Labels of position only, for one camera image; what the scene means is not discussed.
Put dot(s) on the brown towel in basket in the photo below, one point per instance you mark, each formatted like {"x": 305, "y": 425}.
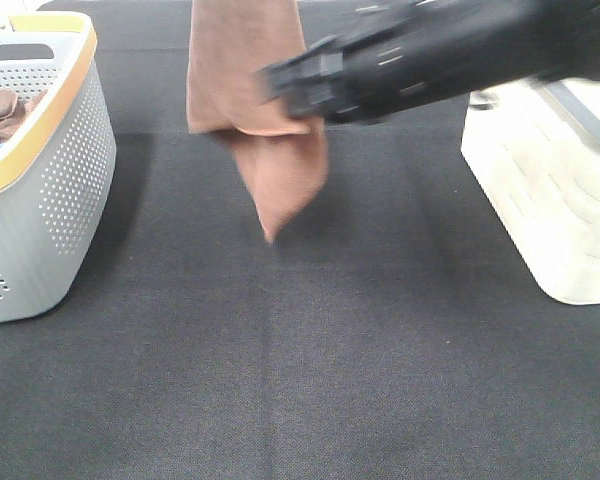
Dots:
{"x": 14, "y": 111}

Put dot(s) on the grey perforated laundry basket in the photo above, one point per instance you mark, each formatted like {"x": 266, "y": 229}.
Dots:
{"x": 56, "y": 169}

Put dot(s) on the black table cloth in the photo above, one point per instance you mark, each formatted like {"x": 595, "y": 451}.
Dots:
{"x": 391, "y": 332}

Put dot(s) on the white embossed storage bin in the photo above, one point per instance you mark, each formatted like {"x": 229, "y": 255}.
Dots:
{"x": 535, "y": 152}

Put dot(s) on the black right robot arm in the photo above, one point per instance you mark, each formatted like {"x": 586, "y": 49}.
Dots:
{"x": 569, "y": 42}

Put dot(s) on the brown towel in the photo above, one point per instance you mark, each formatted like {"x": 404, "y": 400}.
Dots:
{"x": 14, "y": 111}
{"x": 283, "y": 162}

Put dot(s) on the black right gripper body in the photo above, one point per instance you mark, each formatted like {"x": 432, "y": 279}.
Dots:
{"x": 408, "y": 54}

